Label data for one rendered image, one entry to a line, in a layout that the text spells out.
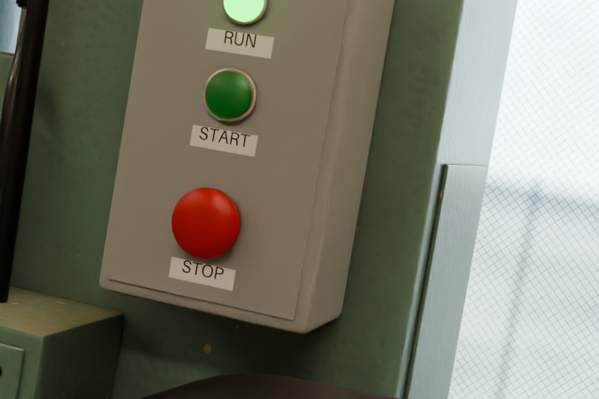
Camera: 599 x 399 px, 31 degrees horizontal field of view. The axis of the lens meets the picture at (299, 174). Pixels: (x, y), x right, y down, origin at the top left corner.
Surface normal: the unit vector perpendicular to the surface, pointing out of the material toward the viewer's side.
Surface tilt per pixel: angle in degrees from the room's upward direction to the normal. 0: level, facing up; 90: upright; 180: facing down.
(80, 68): 90
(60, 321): 0
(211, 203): 82
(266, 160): 90
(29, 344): 90
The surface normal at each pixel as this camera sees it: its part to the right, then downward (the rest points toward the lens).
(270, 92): -0.29, 0.00
